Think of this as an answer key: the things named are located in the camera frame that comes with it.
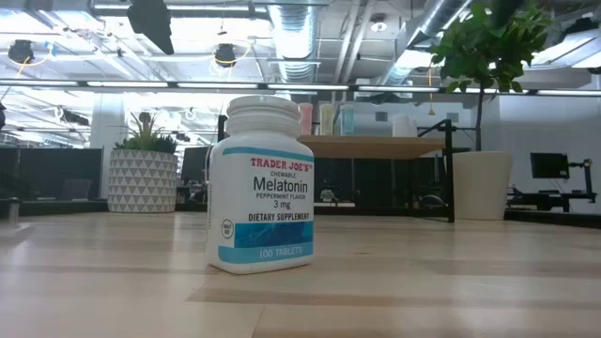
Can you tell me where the white melatonin bottle blue label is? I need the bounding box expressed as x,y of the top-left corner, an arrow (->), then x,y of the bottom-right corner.
205,95 -> 316,276

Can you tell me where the yellow vial white cap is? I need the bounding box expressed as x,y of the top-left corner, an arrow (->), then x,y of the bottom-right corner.
318,102 -> 335,137

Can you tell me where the teal vial white cap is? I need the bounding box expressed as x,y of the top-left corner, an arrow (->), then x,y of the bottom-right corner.
338,103 -> 356,137

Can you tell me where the dark computer monitor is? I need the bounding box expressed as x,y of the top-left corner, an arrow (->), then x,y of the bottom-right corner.
180,146 -> 211,187
530,152 -> 571,180

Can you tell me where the black pendant lamp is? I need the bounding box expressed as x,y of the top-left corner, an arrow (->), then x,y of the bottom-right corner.
213,42 -> 239,69
7,39 -> 37,65

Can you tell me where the succulent in triangle-patterned pot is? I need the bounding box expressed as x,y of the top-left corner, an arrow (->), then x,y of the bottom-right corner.
106,111 -> 179,215

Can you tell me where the leafy plant in white pot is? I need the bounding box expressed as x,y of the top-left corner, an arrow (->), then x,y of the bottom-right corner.
427,0 -> 555,222

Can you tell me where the dark office partition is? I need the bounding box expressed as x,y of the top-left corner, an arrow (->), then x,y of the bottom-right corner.
0,147 -> 105,203

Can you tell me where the wooden shelf black metal frame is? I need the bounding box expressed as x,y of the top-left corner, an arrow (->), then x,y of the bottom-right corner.
216,115 -> 456,224

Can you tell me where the ribbed silver ventilation duct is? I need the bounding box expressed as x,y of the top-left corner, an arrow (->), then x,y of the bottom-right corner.
268,0 -> 325,84

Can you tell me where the smooth silver ventilation duct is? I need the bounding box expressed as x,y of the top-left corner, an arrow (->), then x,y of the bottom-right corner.
378,0 -> 473,88

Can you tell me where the long ceiling light rail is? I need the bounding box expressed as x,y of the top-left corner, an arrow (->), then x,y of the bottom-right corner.
0,78 -> 601,98

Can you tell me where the black aluminium frame rail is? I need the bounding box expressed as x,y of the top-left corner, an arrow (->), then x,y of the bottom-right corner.
504,208 -> 601,231
18,200 -> 110,218

